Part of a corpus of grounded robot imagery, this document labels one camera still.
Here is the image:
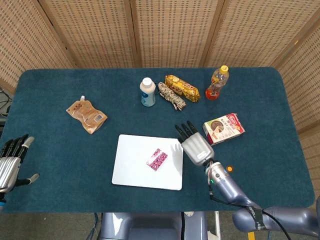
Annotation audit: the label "woven bamboo folding screen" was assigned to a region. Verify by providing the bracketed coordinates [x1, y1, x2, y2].
[0, 0, 320, 151]

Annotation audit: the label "white milk bottle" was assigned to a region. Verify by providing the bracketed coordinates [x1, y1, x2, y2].
[139, 77, 156, 108]

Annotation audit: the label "brown spout pouch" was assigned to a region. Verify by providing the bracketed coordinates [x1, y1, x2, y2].
[65, 95, 108, 135]

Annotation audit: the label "orange drink bottle yellow cap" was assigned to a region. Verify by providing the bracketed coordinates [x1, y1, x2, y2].
[205, 64, 230, 101]

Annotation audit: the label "yellow biscuit packet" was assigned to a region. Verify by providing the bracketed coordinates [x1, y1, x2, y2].
[164, 74, 201, 103]

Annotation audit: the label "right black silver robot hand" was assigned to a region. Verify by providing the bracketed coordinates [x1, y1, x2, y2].
[174, 120, 216, 167]

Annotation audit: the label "blue felt table cover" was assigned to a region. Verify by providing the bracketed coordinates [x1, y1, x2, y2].
[0, 66, 316, 214]

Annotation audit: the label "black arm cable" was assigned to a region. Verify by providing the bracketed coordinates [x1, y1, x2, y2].
[206, 172, 293, 240]

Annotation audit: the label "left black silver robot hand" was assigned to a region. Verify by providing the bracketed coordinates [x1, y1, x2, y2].
[0, 133, 40, 195]

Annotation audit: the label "red white cake box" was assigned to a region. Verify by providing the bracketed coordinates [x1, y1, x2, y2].
[202, 112, 246, 147]

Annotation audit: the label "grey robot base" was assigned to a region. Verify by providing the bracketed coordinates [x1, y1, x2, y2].
[99, 211, 209, 240]

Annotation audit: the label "white table leg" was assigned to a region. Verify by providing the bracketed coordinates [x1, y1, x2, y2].
[213, 211, 222, 238]

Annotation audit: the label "beige braided rope bundle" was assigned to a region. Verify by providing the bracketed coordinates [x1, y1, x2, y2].
[157, 82, 188, 111]

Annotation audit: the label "dark floor cables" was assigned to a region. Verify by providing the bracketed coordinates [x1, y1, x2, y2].
[0, 87, 12, 119]

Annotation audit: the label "pink patterned packet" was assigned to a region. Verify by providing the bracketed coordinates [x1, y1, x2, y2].
[146, 148, 169, 172]

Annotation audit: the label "white rectangular board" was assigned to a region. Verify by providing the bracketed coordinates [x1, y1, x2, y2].
[111, 134, 185, 192]

